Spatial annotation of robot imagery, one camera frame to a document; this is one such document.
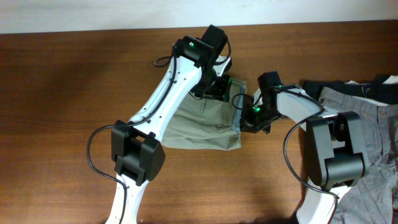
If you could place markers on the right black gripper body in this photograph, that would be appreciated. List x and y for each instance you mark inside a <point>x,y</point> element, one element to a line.
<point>254,125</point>

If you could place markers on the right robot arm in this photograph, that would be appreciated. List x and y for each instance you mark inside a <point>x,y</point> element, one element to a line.
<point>335,154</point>

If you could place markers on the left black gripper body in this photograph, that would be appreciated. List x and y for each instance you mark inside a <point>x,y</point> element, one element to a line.
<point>216,92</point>

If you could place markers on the grey shorts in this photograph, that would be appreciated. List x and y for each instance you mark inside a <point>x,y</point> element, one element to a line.
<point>374,198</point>

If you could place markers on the white cloth piece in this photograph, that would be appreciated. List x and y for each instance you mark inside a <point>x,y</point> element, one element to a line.
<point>385,80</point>

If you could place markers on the black garment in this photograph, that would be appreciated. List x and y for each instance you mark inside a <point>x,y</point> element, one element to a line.
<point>382,93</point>

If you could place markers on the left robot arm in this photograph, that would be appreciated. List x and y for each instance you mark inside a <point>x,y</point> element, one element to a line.
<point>196,68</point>

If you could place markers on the khaki green shorts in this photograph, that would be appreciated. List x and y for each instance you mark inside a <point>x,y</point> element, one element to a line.
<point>207,124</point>

